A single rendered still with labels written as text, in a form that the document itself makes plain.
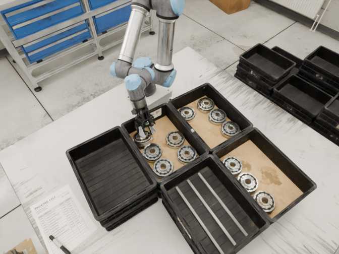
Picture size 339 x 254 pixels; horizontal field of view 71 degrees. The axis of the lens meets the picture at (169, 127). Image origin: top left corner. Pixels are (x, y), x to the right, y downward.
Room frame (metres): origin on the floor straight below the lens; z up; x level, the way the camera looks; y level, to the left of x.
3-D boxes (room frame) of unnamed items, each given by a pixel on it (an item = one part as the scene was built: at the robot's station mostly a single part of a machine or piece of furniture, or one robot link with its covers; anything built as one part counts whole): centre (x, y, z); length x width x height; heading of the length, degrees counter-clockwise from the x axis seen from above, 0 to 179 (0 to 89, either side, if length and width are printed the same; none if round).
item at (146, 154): (0.63, 0.09, 0.86); 0.10 x 0.10 x 0.01
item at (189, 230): (0.33, -0.18, 0.92); 0.40 x 0.30 x 0.02; 33
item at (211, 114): (0.87, -0.28, 0.86); 0.10 x 0.10 x 0.01
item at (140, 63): (1.14, 0.16, 0.97); 0.13 x 0.12 x 0.14; 67
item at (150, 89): (1.14, 0.16, 0.85); 0.15 x 0.15 x 0.10
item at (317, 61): (1.67, -1.43, 0.37); 0.40 x 0.30 x 0.45; 41
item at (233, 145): (0.50, -0.44, 0.87); 0.40 x 0.30 x 0.11; 33
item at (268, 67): (1.71, -0.86, 0.37); 0.40 x 0.30 x 0.45; 41
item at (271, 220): (0.50, -0.44, 0.92); 0.40 x 0.30 x 0.02; 33
